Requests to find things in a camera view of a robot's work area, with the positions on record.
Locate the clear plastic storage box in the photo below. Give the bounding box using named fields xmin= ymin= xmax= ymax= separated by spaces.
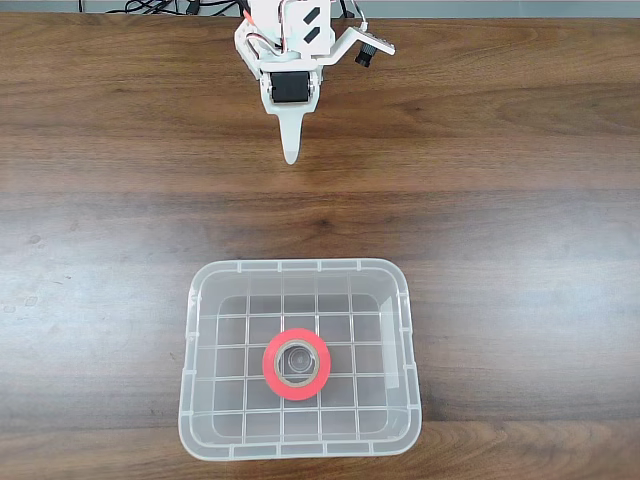
xmin=177 ymin=257 xmax=424 ymax=462

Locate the wrist camera on white bracket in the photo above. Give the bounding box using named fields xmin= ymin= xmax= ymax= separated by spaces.
xmin=329 ymin=24 xmax=399 ymax=70

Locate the red tape roll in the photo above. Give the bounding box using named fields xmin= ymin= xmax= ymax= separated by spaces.
xmin=262 ymin=327 xmax=333 ymax=402

